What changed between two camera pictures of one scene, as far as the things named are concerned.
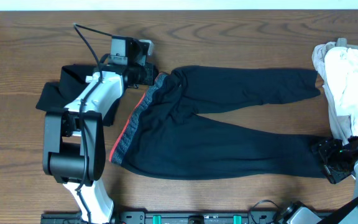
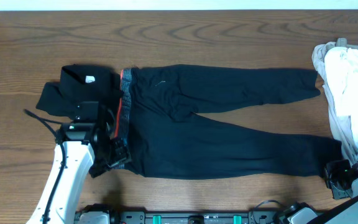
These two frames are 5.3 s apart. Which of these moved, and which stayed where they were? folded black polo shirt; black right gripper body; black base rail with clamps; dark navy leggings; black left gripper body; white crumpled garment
Moved: black right gripper body; black left gripper body
Stayed: folded black polo shirt; black base rail with clamps; white crumpled garment; dark navy leggings
